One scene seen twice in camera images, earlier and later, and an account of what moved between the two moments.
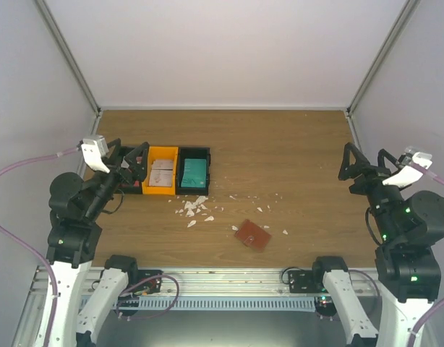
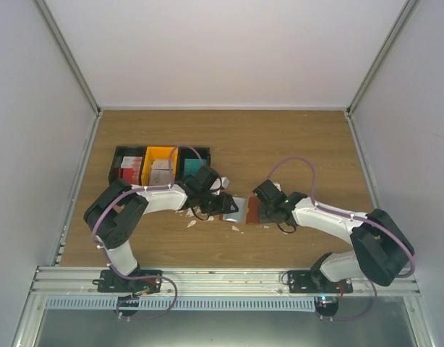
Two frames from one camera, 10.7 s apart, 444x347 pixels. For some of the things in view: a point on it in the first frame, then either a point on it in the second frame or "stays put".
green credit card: (194, 173) stays put
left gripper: (137, 170) → (227, 199)
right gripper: (373, 173) → (264, 219)
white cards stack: (161, 173) stays put
